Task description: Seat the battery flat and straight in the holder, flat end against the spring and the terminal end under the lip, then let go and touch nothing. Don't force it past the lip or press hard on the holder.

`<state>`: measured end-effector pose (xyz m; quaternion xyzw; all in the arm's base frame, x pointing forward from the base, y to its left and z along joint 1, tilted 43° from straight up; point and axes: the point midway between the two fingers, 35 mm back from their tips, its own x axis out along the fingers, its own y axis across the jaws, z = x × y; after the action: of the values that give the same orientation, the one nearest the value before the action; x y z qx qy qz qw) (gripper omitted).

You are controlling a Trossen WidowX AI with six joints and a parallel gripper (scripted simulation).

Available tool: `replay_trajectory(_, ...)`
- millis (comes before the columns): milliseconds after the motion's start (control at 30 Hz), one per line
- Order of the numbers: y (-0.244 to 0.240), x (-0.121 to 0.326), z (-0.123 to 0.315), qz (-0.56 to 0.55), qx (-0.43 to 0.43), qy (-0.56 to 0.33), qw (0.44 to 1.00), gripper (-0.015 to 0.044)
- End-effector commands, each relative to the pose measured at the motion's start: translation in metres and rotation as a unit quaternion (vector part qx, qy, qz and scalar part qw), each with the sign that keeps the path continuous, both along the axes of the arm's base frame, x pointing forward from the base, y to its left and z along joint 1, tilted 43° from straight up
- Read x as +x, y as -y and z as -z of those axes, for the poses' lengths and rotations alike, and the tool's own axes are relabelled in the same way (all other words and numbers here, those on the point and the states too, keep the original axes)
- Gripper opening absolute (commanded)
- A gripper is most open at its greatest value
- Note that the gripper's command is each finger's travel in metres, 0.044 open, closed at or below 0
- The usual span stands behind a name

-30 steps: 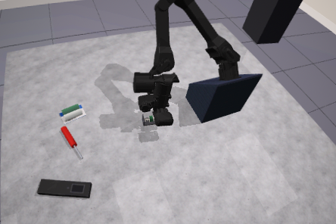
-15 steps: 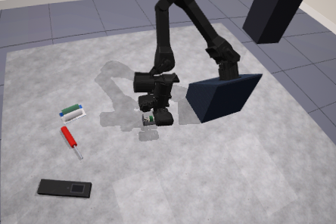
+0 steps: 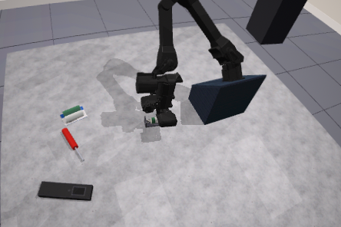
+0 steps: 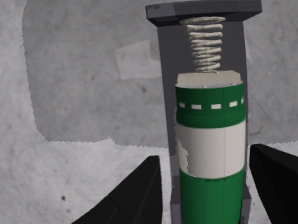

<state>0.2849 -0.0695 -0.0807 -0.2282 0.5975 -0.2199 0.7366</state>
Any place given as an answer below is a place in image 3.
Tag green and white battery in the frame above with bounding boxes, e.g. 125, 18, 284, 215
151, 117, 158, 123

